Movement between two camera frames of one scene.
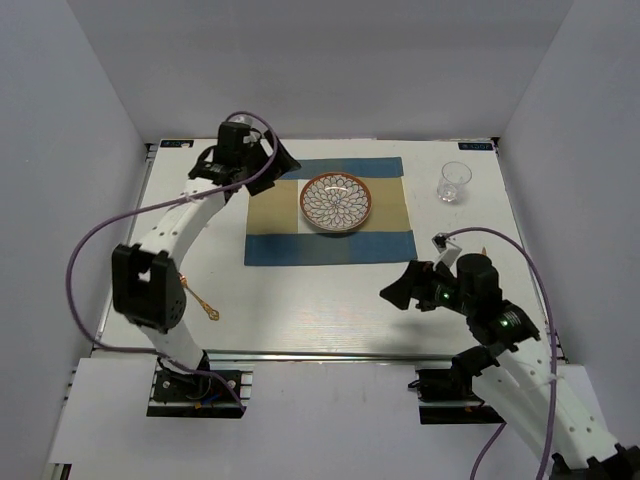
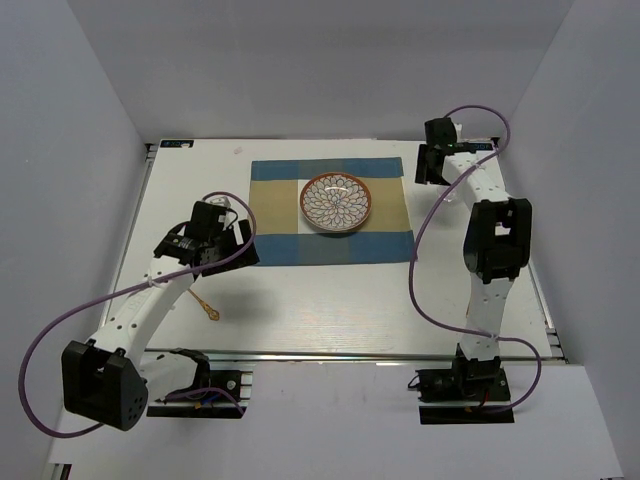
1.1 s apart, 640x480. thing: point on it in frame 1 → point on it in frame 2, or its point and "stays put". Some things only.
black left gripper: x=284 y=164 → x=252 y=257
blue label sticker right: x=475 y=146 stays put
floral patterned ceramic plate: x=335 y=201 stays put
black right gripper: x=399 y=292 → x=424 y=174
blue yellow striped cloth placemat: x=278 y=233 stays put
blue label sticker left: x=176 y=143 stays put
